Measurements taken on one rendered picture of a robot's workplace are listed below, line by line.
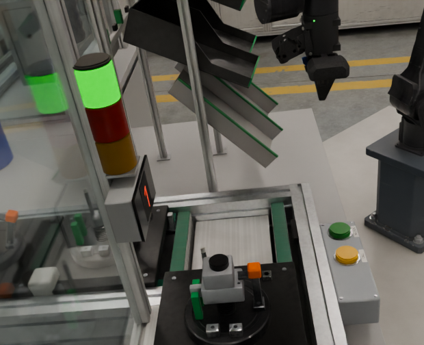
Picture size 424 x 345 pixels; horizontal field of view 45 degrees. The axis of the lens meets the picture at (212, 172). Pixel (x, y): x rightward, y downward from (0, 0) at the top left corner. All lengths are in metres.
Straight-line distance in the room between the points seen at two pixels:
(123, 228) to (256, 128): 0.63
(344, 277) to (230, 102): 0.53
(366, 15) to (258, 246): 4.14
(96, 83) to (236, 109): 0.65
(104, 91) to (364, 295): 0.54
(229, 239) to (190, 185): 0.34
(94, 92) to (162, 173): 0.84
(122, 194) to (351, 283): 0.43
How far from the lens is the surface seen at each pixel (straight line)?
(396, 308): 1.03
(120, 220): 0.70
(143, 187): 0.73
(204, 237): 1.11
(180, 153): 1.55
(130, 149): 0.70
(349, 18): 5.05
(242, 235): 1.10
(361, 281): 0.93
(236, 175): 1.40
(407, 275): 1.10
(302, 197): 1.13
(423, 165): 1.04
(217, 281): 0.78
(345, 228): 1.01
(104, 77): 0.65
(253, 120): 1.26
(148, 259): 1.00
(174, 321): 0.88
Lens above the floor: 1.61
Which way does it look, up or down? 32 degrees down
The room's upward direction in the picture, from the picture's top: 9 degrees counter-clockwise
